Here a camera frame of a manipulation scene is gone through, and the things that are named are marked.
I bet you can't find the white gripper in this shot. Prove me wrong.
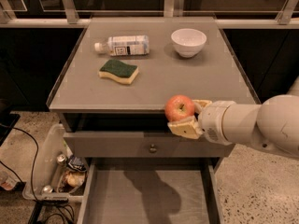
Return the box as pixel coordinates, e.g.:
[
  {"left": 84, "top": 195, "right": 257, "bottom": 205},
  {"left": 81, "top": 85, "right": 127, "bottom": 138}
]
[{"left": 167, "top": 100, "right": 235, "bottom": 146}]

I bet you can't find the red apple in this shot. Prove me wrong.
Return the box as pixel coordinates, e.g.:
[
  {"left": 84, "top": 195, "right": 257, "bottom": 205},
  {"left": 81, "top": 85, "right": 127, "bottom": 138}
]
[{"left": 164, "top": 95, "right": 195, "bottom": 122}]

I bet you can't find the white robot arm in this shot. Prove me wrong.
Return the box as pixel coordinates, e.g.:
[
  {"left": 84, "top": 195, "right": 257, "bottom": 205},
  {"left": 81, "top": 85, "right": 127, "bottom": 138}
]
[{"left": 164, "top": 94, "right": 299, "bottom": 159}]

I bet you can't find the round metal drawer knob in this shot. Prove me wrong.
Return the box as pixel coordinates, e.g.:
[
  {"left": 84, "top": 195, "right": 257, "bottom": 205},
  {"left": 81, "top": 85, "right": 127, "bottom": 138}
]
[{"left": 149, "top": 145, "right": 157, "bottom": 153}]

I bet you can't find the grey drawer cabinet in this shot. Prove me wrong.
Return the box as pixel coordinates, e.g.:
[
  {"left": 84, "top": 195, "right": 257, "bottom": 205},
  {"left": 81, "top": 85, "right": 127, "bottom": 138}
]
[{"left": 46, "top": 15, "right": 262, "bottom": 173}]

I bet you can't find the open grey middle drawer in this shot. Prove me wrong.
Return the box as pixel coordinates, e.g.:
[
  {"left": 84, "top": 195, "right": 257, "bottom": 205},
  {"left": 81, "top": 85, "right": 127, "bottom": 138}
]
[{"left": 77, "top": 158, "right": 224, "bottom": 224}]

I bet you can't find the grey top drawer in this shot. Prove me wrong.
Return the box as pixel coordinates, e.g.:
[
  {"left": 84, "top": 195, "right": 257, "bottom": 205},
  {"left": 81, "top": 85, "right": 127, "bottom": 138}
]
[{"left": 64, "top": 131, "right": 235, "bottom": 158}]

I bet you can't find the white ceramic bowl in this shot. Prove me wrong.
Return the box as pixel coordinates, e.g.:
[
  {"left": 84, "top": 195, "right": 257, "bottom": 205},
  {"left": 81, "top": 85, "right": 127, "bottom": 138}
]
[{"left": 171, "top": 28, "right": 207, "bottom": 58}]

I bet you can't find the green and yellow sponge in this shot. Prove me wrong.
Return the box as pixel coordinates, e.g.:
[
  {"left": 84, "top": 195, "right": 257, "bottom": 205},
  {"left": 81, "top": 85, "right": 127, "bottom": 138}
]
[{"left": 99, "top": 60, "right": 139, "bottom": 85}]

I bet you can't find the clear plastic water bottle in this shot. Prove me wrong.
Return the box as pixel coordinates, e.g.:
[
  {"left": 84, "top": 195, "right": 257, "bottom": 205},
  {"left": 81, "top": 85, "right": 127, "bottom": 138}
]
[{"left": 94, "top": 35, "right": 150, "bottom": 57}]

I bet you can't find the crumpled snack packet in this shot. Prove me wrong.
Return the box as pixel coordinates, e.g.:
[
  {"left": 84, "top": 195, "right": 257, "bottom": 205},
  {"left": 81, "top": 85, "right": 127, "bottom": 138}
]
[{"left": 57, "top": 170, "right": 86, "bottom": 193}]

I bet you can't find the silver can upper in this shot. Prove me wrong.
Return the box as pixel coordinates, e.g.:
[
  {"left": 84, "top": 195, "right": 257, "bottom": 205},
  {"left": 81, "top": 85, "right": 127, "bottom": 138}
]
[{"left": 56, "top": 153, "right": 67, "bottom": 165}]

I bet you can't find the silver can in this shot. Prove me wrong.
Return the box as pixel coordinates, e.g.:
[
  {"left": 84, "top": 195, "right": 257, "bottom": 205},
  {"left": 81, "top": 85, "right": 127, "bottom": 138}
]
[
  {"left": 56, "top": 153, "right": 67, "bottom": 165},
  {"left": 42, "top": 185, "right": 53, "bottom": 193}
]

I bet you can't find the clear plastic storage bin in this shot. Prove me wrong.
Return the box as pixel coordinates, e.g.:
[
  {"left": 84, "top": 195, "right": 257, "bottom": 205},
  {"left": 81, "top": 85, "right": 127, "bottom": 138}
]
[{"left": 22, "top": 124, "right": 88, "bottom": 203}]

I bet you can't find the silver can lower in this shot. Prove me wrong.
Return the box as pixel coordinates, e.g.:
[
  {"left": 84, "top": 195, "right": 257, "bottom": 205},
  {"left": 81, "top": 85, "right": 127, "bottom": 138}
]
[{"left": 42, "top": 185, "right": 53, "bottom": 193}]

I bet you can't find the small bottle on floor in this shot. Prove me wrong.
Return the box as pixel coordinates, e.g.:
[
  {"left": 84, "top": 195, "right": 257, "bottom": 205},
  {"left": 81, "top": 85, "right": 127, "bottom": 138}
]
[{"left": 0, "top": 171, "right": 17, "bottom": 191}]

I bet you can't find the metal railing frame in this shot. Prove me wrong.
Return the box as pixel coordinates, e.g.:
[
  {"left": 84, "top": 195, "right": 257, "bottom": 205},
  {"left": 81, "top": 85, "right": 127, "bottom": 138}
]
[{"left": 0, "top": 0, "right": 299, "bottom": 29}]

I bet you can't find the black cable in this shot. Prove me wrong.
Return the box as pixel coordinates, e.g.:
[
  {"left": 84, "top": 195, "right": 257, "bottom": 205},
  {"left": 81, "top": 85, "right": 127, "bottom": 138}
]
[{"left": 0, "top": 123, "right": 76, "bottom": 224}]

